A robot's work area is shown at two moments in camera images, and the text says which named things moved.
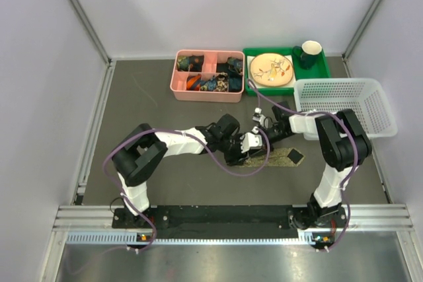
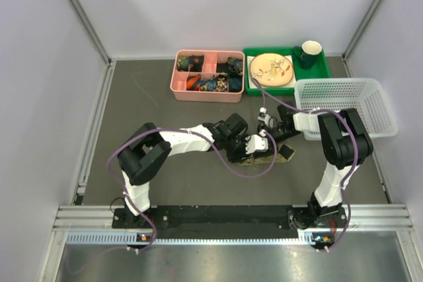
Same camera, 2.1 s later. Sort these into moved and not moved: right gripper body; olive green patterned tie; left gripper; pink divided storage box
Moved: olive green patterned tie
Not moved: left gripper; right gripper body; pink divided storage box
